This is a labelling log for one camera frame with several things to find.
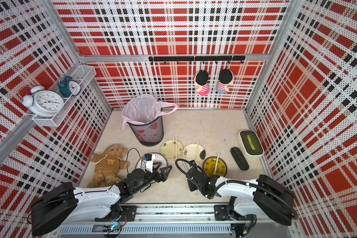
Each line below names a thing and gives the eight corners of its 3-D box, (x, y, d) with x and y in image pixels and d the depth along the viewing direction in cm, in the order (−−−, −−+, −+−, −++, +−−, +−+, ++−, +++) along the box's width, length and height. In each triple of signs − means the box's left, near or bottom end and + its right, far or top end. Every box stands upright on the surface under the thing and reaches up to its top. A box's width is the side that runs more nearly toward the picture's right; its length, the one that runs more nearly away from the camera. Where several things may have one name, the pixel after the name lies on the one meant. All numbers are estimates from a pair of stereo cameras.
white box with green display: (242, 160, 93) (245, 156, 89) (235, 134, 106) (237, 129, 102) (263, 160, 93) (267, 156, 89) (254, 134, 106) (257, 129, 102)
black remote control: (242, 171, 90) (244, 169, 87) (229, 150, 99) (230, 147, 97) (249, 169, 91) (250, 167, 88) (235, 148, 100) (236, 145, 98)
